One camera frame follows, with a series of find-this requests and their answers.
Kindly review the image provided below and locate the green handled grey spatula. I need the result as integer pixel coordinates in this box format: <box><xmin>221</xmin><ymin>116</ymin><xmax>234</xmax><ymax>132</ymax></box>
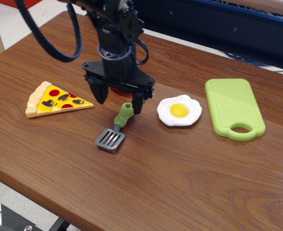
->
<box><xmin>95</xmin><ymin>103</ymin><xmax>134</xmax><ymax>152</ymax></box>

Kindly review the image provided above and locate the black metal frame rail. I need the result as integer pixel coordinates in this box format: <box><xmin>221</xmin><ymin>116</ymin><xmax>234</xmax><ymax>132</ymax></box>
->
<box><xmin>134</xmin><ymin>0</ymin><xmax>283</xmax><ymax>69</ymax></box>

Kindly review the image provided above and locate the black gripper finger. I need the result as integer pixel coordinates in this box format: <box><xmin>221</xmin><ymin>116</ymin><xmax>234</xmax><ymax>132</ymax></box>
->
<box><xmin>132</xmin><ymin>90</ymin><xmax>146</xmax><ymax>115</ymax></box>
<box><xmin>88</xmin><ymin>80</ymin><xmax>108</xmax><ymax>104</ymax></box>

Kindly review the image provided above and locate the toy pizza slice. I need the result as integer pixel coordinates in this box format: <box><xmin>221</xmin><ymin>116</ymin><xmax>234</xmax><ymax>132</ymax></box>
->
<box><xmin>25</xmin><ymin>81</ymin><xmax>94</xmax><ymax>118</ymax></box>

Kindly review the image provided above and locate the red box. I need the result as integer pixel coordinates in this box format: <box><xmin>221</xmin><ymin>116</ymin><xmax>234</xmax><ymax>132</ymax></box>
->
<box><xmin>0</xmin><ymin>0</ymin><xmax>43</xmax><ymax>9</ymax></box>

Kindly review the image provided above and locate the green plastic cutting board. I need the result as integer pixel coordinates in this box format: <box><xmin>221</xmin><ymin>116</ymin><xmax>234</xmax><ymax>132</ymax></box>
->
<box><xmin>205</xmin><ymin>78</ymin><xmax>266</xmax><ymax>141</ymax></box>

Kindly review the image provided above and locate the toy fried egg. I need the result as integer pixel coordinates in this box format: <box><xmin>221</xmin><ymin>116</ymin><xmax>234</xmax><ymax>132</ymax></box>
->
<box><xmin>157</xmin><ymin>95</ymin><xmax>202</xmax><ymax>127</ymax></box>

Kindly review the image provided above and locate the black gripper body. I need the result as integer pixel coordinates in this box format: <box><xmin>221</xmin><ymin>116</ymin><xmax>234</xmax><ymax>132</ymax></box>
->
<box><xmin>82</xmin><ymin>44</ymin><xmax>155</xmax><ymax>99</ymax></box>

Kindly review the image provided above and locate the toy strawberry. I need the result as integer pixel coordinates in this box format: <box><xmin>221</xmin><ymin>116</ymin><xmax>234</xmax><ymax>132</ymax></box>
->
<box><xmin>110</xmin><ymin>87</ymin><xmax>130</xmax><ymax>95</ymax></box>

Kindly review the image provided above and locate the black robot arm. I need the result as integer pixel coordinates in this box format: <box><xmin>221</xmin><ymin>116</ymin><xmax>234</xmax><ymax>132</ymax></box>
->
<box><xmin>70</xmin><ymin>0</ymin><xmax>155</xmax><ymax>115</ymax></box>

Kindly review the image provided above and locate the black base bracket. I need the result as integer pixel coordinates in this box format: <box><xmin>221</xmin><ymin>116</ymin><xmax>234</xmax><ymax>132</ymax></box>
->
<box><xmin>0</xmin><ymin>192</ymin><xmax>71</xmax><ymax>231</ymax></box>

